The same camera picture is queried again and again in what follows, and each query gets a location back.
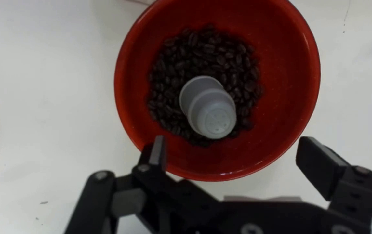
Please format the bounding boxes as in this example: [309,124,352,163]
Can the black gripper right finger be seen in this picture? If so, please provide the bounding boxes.
[295,137,349,200]

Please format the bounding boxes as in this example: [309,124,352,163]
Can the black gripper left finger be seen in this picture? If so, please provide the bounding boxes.
[135,135,166,173]

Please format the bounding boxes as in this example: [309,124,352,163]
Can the grey plastic cup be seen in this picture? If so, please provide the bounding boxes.
[178,76,236,139]

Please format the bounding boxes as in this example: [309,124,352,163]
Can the red bowl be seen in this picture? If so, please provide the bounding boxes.
[114,0,319,182]

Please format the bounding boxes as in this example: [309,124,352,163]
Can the coffee beans in red bowl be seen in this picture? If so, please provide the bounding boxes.
[146,25,261,147]

